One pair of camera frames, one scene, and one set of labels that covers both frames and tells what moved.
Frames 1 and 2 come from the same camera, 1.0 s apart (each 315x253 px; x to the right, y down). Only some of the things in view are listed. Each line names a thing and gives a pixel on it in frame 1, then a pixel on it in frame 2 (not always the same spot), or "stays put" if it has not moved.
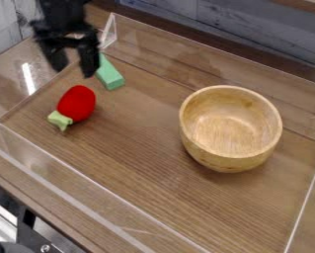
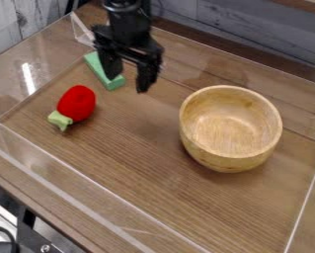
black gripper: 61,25 → 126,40
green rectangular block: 108,74 stays put
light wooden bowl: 230,127 stays put
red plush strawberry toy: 75,106 stays put
